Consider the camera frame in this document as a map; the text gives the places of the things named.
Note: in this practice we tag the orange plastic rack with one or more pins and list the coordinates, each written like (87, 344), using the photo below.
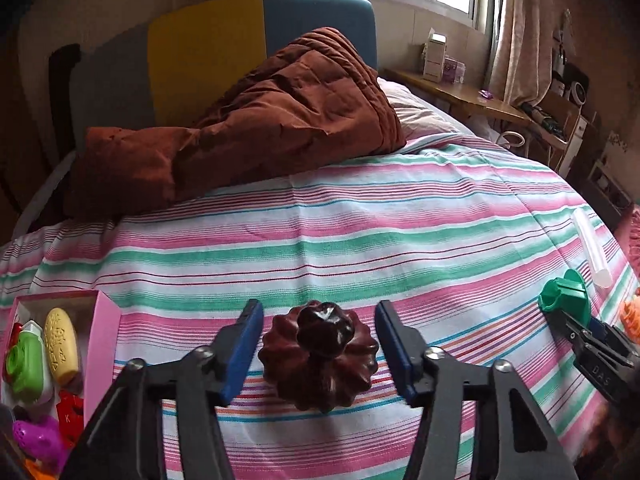
(631, 320)

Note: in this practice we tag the yellow oval case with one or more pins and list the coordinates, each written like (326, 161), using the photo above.
(61, 345)

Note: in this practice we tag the small purple item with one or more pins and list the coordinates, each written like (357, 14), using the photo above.
(485, 94)

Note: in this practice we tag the white carton box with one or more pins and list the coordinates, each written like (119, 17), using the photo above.
(434, 55)

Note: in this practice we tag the cluttered shelf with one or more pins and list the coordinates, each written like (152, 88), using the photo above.
(600, 110)

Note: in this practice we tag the clear plastic tube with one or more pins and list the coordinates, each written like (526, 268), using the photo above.
(592, 250)

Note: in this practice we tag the person's pink clothing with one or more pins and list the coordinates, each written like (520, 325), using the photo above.
(631, 240)

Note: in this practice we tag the striped bedsheet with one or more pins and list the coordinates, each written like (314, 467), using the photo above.
(350, 250)

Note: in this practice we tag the pink tray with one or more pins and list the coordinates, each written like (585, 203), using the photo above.
(102, 340)

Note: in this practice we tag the white pillow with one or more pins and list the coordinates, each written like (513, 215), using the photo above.
(420, 110)

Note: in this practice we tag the wooden chair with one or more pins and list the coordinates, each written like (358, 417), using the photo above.
(555, 120)

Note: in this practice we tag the green and white gadget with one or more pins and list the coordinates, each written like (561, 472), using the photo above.
(27, 365)

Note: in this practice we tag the grey bed rail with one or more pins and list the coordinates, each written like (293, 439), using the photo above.
(42, 195)

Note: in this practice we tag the beige floral curtain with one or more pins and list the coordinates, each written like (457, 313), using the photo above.
(522, 35)

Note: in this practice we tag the brown wooden wardrobe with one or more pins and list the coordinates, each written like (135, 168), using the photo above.
(25, 110)

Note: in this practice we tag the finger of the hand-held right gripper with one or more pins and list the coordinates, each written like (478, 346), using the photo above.
(602, 329)
(567, 330)

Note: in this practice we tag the brown quilt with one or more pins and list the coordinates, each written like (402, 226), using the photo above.
(280, 125)

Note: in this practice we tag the red puzzle piece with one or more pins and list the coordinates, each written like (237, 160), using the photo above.
(70, 415)

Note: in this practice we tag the grey yellow blue headboard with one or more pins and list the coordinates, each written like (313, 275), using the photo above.
(200, 45)

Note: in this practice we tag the red metallic cylinder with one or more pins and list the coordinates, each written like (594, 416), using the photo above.
(14, 332)

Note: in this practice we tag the purple box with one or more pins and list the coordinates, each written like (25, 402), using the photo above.
(454, 70)

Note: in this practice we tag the green plastic toy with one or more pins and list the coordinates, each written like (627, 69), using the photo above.
(565, 292)

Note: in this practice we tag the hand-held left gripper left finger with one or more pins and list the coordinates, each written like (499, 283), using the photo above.
(245, 345)

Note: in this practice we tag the wooden desk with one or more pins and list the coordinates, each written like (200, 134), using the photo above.
(470, 95)

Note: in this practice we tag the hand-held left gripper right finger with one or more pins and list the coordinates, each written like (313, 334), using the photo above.
(395, 345)

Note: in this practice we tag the purple plastic toy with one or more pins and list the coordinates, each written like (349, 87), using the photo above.
(40, 440)

